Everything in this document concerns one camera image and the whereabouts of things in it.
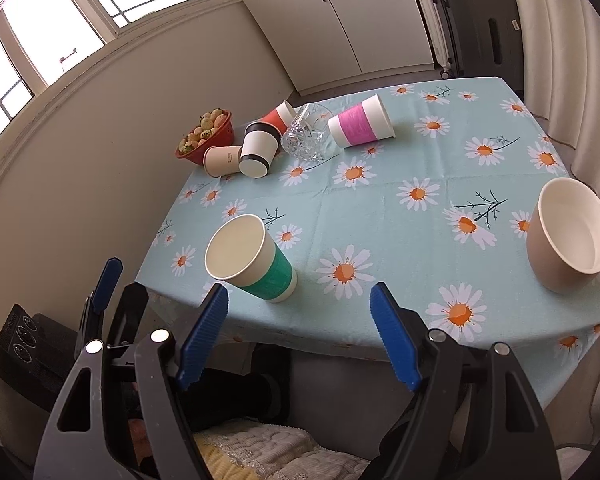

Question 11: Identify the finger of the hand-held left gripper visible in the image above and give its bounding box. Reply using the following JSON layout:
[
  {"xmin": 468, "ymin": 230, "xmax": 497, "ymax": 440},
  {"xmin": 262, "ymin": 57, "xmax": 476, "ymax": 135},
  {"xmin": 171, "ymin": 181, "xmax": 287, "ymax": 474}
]
[
  {"xmin": 111, "ymin": 282, "xmax": 150, "ymax": 356},
  {"xmin": 77, "ymin": 257, "xmax": 125, "ymax": 348}
]

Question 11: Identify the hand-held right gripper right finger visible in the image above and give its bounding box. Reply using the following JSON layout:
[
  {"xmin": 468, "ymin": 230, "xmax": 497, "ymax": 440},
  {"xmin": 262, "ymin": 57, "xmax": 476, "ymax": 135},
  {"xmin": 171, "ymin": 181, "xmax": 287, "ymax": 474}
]
[{"xmin": 369, "ymin": 281, "xmax": 563, "ymax": 480}]

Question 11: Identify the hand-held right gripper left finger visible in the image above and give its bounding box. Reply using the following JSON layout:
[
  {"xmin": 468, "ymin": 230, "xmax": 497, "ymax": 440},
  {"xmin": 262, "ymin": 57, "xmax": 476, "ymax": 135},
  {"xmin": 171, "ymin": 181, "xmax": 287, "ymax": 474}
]
[{"xmin": 32, "ymin": 282, "xmax": 231, "ymax": 480}]

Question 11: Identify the green paper cup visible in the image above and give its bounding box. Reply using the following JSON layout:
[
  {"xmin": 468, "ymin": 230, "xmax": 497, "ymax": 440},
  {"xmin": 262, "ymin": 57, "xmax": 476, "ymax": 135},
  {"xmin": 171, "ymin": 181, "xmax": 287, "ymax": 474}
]
[{"xmin": 204, "ymin": 214, "xmax": 299, "ymax": 304}]

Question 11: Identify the beige paper cup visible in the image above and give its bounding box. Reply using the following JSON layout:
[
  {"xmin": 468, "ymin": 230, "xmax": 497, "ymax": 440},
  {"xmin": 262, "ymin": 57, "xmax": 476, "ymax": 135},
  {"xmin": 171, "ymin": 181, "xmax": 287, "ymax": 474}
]
[{"xmin": 203, "ymin": 145, "xmax": 244, "ymax": 178}]

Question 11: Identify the black and white paper cup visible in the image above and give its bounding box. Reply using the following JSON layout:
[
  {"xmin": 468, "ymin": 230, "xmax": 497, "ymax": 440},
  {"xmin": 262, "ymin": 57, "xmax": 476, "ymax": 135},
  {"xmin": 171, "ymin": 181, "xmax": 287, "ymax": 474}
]
[{"xmin": 238, "ymin": 121, "xmax": 282, "ymax": 179}]

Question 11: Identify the pink sleeve paper cup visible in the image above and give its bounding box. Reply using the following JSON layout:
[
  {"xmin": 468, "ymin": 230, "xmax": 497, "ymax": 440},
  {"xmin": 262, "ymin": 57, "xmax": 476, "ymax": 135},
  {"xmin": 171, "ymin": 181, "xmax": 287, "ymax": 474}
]
[{"xmin": 327, "ymin": 93, "xmax": 396, "ymax": 149}]

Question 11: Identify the clear cut glass cup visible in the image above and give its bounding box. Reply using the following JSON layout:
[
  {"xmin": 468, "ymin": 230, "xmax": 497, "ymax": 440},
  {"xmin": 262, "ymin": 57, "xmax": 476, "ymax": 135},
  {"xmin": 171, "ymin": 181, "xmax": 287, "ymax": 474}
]
[{"xmin": 280, "ymin": 102, "xmax": 335, "ymax": 164}]

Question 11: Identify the red paper cup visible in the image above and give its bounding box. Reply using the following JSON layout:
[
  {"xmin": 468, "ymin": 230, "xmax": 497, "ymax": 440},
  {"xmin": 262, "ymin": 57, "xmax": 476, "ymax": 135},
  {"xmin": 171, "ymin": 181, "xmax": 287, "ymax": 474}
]
[{"xmin": 258, "ymin": 100, "xmax": 300, "ymax": 136}]

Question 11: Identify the black power strip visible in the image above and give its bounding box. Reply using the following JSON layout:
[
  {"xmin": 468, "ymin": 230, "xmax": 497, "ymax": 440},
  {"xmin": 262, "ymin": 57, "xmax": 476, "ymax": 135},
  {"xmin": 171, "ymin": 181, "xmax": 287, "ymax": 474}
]
[{"xmin": 0, "ymin": 304, "xmax": 81, "ymax": 401}]

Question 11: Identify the blue daisy print tablecloth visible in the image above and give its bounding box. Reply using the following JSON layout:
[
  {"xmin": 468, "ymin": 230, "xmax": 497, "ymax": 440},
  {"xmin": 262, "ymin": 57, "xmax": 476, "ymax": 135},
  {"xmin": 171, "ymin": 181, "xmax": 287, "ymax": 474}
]
[{"xmin": 135, "ymin": 76, "xmax": 600, "ymax": 411}]

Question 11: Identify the quilted cream seat cushion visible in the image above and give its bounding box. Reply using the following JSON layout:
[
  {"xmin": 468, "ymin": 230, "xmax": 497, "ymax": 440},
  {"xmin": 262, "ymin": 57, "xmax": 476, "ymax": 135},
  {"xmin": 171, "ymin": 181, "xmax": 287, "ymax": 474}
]
[{"xmin": 192, "ymin": 417, "xmax": 376, "ymax": 480}]

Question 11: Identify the red fruit bowl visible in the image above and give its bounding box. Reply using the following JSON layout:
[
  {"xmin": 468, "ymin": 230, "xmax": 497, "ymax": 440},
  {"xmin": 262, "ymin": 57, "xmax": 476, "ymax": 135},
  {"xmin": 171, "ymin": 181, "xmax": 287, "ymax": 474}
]
[{"xmin": 175, "ymin": 108, "xmax": 235, "ymax": 166}]

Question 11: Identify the large beige bowl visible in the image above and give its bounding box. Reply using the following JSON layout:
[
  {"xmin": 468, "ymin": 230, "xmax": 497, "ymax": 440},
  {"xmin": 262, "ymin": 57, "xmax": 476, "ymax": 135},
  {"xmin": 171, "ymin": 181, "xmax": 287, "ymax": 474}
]
[{"xmin": 526, "ymin": 177, "xmax": 600, "ymax": 295}]

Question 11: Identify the pile of pale strawberries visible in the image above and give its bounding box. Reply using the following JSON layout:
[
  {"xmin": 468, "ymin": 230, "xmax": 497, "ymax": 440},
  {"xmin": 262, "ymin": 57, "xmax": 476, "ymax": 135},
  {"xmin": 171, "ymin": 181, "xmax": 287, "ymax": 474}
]
[{"xmin": 178, "ymin": 108, "xmax": 229, "ymax": 156}]

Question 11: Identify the white wardrobe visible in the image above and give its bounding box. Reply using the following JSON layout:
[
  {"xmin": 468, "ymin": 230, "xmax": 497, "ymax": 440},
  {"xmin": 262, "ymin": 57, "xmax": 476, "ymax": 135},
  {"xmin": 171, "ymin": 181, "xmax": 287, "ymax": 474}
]
[{"xmin": 227, "ymin": 0, "xmax": 436, "ymax": 96}]

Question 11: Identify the dark grey suitcase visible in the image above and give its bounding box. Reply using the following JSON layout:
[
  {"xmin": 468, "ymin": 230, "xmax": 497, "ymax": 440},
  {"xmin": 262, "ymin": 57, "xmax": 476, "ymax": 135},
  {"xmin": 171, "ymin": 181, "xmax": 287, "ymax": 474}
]
[{"xmin": 428, "ymin": 0, "xmax": 526, "ymax": 91}]

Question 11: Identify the white suitcase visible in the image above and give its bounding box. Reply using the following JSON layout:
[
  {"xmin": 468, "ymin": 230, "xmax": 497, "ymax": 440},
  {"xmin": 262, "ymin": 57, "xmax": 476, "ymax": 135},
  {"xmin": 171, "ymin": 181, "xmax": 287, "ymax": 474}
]
[{"xmin": 410, "ymin": 0, "xmax": 453, "ymax": 71}]

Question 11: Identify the white frame window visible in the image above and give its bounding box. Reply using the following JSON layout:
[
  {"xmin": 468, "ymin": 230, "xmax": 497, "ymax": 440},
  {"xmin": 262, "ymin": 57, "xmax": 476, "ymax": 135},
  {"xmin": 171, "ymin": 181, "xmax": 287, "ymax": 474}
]
[{"xmin": 0, "ymin": 0, "xmax": 241, "ymax": 161}]

